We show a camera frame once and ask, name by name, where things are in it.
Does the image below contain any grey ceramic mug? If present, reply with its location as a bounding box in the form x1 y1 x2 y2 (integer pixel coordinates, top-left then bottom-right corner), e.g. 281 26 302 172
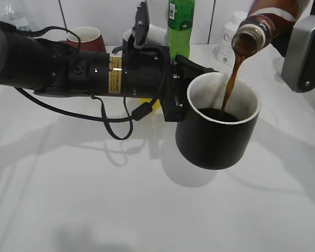
122 29 133 54

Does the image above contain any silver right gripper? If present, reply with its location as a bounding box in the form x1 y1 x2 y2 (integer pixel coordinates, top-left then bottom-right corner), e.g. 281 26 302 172
272 1 315 92

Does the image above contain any black ceramic mug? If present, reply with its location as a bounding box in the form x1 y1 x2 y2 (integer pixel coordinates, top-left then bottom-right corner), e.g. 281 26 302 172
175 72 261 170

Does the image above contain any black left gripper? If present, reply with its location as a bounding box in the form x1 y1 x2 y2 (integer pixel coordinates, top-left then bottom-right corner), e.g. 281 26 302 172
121 46 215 122

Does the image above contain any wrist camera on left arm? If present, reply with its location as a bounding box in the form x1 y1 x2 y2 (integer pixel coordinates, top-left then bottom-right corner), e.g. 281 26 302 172
125 1 167 50

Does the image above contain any black cable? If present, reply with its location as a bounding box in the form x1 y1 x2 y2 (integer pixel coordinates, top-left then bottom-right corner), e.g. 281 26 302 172
14 26 171 140

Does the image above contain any yellow paper cup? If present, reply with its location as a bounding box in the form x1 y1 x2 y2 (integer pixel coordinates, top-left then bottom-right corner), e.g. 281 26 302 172
139 98 162 111

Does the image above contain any white carton bottle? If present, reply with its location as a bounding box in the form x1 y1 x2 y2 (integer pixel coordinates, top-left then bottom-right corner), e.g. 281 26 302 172
216 12 247 67

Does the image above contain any clear water bottle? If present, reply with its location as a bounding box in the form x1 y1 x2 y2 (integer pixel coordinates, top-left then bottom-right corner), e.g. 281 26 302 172
0 3 31 32

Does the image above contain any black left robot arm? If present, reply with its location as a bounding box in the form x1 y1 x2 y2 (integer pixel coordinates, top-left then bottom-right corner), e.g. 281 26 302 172
0 22 209 122

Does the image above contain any brown drink bottle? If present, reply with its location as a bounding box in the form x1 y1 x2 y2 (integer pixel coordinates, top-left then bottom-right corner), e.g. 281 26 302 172
232 0 310 58

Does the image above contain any red ceramic mug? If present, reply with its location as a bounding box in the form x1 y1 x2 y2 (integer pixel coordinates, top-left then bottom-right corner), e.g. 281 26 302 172
60 27 106 53

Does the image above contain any green soda bottle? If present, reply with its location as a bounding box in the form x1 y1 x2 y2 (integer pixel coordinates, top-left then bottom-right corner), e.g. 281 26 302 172
167 0 195 60

